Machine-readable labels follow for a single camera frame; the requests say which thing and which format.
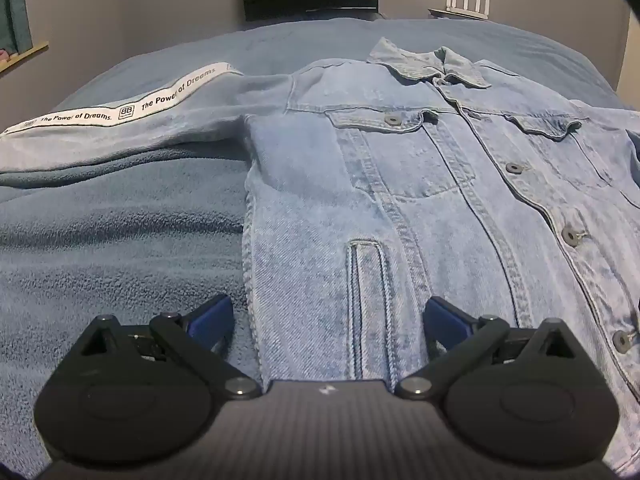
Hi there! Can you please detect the blue fleece blanket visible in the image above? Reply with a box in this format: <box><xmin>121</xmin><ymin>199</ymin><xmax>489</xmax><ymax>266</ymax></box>
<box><xmin>0</xmin><ymin>15</ymin><xmax>640</xmax><ymax>478</ymax></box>

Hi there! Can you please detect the small wall shelf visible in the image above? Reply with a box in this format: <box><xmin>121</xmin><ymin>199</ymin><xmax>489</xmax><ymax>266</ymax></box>
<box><xmin>427</xmin><ymin>7</ymin><xmax>493</xmax><ymax>22</ymax></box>

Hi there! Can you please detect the teal curtain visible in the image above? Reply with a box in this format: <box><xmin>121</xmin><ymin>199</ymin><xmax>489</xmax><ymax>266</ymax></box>
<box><xmin>0</xmin><ymin>0</ymin><xmax>33</xmax><ymax>56</ymax></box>

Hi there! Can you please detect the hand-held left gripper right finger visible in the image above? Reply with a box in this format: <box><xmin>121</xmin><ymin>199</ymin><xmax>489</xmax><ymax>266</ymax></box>
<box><xmin>394</xmin><ymin>296</ymin><xmax>585</xmax><ymax>402</ymax></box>

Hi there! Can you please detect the light blue denim jacket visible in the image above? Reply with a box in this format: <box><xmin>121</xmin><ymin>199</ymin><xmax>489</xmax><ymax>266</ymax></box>
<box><xmin>0</xmin><ymin>37</ymin><xmax>640</xmax><ymax>476</ymax></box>

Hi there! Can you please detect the white router with antennas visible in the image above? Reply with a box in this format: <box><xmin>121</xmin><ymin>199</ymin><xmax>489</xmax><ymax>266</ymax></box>
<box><xmin>445</xmin><ymin>0</ymin><xmax>492</xmax><ymax>21</ymax></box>

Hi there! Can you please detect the wooden window sill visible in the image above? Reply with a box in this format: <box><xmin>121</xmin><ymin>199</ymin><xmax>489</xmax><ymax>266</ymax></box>
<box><xmin>0</xmin><ymin>42</ymin><xmax>50</xmax><ymax>78</ymax></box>

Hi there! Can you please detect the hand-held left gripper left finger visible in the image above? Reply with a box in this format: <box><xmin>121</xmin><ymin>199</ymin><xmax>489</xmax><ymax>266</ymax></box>
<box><xmin>75</xmin><ymin>294</ymin><xmax>263</xmax><ymax>402</ymax></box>

